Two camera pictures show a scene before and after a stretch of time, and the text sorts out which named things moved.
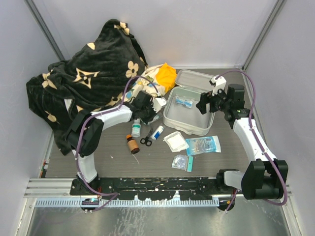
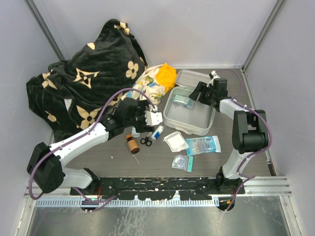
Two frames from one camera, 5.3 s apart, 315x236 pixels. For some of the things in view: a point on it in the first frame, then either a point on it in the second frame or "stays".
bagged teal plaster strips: x=156 y=117 → x=181 y=100
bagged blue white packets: x=183 y=102 stays
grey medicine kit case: x=180 y=112 stays
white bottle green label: x=136 y=129 stays
